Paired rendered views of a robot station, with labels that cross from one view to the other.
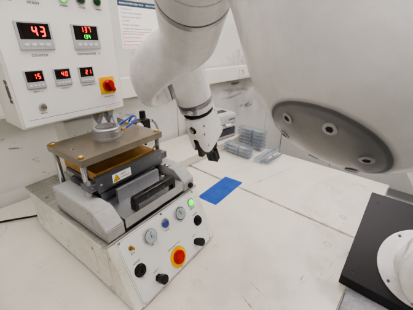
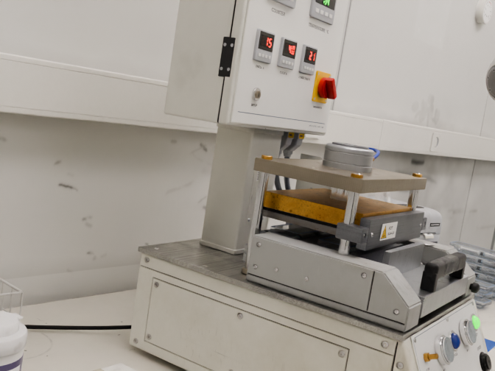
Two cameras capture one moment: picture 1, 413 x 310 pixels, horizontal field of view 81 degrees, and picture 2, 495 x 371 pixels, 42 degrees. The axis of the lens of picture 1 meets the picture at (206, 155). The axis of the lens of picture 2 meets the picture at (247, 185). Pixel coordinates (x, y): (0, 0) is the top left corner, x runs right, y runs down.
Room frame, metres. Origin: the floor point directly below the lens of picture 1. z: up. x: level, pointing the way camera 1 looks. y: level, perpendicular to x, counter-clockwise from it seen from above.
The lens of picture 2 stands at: (-0.35, 0.50, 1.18)
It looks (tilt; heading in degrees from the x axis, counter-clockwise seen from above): 7 degrees down; 357
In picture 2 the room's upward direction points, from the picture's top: 9 degrees clockwise
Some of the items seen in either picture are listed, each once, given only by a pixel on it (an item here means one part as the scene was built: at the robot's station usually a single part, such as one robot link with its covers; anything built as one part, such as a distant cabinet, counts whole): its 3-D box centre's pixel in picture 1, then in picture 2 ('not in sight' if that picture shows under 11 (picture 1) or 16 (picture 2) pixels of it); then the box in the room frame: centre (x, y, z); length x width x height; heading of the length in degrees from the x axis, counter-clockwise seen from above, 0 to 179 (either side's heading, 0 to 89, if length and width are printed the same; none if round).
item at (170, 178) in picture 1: (154, 191); (445, 270); (0.57, 0.15, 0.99); 0.15 x 0.02 x 0.04; 144
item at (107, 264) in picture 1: (126, 210); (327, 329); (0.69, 0.28, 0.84); 0.53 x 0.37 x 0.17; 54
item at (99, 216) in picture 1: (86, 208); (331, 277); (0.53, 0.32, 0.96); 0.25 x 0.05 x 0.07; 54
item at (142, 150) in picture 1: (112, 150); (344, 194); (0.69, 0.29, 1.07); 0.22 x 0.17 x 0.10; 144
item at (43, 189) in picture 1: (110, 186); (309, 271); (0.70, 0.32, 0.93); 0.46 x 0.35 x 0.01; 54
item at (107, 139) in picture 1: (109, 141); (331, 180); (0.72, 0.31, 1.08); 0.31 x 0.24 x 0.13; 144
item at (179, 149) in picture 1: (181, 150); not in sight; (1.36, 0.15, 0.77); 0.84 x 0.30 x 0.04; 138
